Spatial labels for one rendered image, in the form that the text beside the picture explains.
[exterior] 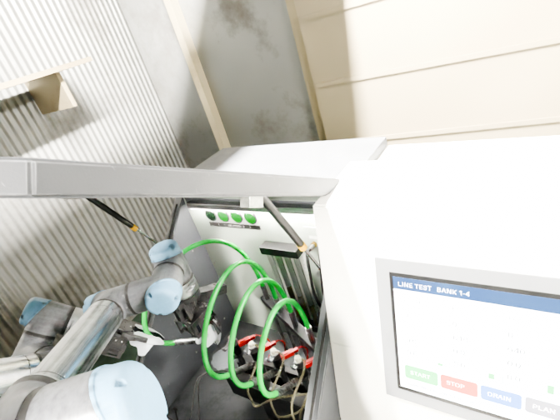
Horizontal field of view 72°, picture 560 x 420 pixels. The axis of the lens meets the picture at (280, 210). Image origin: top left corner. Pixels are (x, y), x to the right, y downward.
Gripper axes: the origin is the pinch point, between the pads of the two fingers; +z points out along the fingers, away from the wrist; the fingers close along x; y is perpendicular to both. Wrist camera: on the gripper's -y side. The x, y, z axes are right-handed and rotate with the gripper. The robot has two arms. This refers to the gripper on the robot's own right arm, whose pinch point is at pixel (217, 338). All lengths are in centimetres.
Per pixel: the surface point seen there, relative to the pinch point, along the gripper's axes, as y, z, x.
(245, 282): -32.2, 9.3, -16.6
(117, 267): -77, 70, -211
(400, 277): -10, -24, 54
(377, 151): -55, -32, 35
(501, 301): -10, -23, 72
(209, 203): -29.8, -27.6, -15.2
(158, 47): -199, -74, -199
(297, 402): 0.1, 18.5, 22.4
